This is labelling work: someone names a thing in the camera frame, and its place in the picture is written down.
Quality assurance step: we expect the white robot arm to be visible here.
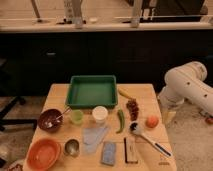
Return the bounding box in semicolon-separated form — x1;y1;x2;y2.
158;61;213;124

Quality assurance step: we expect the green plastic tray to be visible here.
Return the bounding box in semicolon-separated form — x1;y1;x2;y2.
66;75;118;109

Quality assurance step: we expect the orange fruit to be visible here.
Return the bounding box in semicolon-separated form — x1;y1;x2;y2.
145;115;159;128

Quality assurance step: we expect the dark red grape bunch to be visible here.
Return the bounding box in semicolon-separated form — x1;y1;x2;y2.
126;99;139;121

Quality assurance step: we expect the wooden block with black edge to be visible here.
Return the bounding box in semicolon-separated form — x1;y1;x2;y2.
124;137;138;164

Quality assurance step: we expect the green chili pepper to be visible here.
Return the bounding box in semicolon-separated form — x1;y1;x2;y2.
116;109;125;133

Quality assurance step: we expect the yellow banana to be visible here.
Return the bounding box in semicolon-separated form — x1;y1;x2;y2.
118;88;134;99

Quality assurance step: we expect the blue sponge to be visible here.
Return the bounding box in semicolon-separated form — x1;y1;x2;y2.
101;141;116;166

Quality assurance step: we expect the white plastic cup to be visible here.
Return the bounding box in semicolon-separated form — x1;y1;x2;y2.
92;106;108;124

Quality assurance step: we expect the light blue cloth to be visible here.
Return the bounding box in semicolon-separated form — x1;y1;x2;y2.
83;126;109;154

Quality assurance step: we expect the green plastic cup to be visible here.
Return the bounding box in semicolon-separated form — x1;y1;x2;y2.
70;110;84;125

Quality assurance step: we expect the small metal cup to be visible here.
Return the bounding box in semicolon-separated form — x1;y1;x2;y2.
64;139;79;157

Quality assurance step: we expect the metal spoon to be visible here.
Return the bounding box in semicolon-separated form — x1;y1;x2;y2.
45;106;71;128

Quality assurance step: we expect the dark brown bowl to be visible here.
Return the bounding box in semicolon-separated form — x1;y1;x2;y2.
37;109;63;133

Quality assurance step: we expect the orange plastic bowl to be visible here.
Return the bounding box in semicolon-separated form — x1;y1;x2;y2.
27;138;61;171

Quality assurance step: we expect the black office chair base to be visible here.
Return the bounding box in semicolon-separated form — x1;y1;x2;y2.
0;96;37;132

